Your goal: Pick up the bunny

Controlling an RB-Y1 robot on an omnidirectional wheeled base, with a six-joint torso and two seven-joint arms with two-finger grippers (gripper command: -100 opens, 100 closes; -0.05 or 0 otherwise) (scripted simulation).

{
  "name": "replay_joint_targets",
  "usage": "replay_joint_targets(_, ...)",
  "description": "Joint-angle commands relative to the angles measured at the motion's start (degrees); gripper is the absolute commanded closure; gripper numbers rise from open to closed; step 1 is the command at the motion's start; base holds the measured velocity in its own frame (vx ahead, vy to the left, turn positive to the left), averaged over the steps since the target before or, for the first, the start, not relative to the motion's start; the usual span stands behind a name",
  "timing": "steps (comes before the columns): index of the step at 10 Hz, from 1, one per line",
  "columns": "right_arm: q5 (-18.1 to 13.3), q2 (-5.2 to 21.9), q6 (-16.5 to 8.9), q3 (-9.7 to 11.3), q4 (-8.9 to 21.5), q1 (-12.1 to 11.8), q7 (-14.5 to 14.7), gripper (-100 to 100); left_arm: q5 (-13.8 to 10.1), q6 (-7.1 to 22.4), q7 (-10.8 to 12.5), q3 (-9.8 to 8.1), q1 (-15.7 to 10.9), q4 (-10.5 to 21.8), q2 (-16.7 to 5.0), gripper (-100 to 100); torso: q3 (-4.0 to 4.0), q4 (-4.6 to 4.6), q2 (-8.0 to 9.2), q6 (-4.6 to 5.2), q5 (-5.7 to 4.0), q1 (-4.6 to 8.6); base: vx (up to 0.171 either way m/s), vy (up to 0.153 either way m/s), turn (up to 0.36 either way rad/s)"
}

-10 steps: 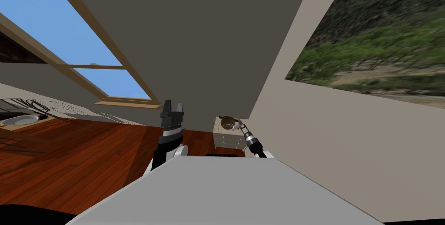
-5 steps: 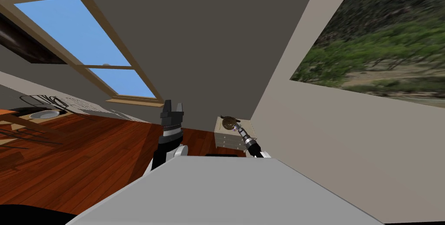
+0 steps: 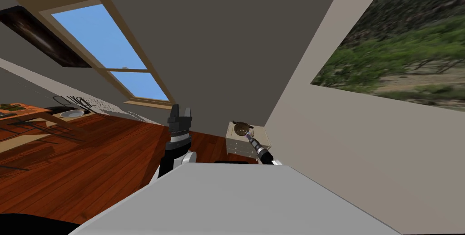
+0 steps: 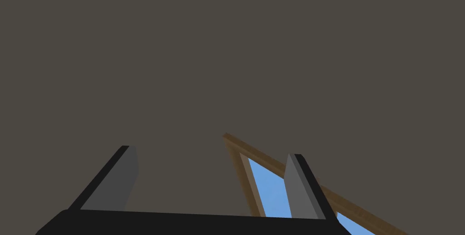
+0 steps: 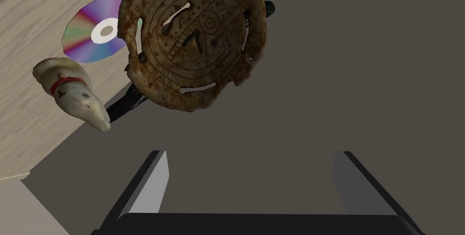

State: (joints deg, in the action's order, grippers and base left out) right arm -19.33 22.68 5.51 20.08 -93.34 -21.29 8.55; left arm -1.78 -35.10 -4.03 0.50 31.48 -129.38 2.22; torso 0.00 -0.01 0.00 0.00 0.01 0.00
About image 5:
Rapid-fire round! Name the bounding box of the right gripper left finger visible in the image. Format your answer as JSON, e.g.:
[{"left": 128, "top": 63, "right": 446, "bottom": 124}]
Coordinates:
[{"left": 114, "top": 150, "right": 170, "bottom": 220}]

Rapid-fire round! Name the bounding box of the light wooden table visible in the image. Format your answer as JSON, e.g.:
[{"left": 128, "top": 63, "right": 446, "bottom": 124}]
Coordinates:
[{"left": 0, "top": 0, "right": 146, "bottom": 182}]

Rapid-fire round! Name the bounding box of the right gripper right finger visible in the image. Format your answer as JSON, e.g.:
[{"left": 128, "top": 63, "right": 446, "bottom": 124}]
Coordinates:
[{"left": 331, "top": 151, "right": 407, "bottom": 221}]

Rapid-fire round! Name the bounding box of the rusty round metal clock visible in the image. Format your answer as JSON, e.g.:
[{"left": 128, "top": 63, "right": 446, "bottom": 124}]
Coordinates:
[{"left": 105, "top": 0, "right": 276, "bottom": 122}]

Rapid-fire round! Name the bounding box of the rainbow compact disc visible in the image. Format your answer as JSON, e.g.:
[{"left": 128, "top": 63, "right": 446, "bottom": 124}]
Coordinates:
[{"left": 61, "top": 0, "right": 143, "bottom": 64}]

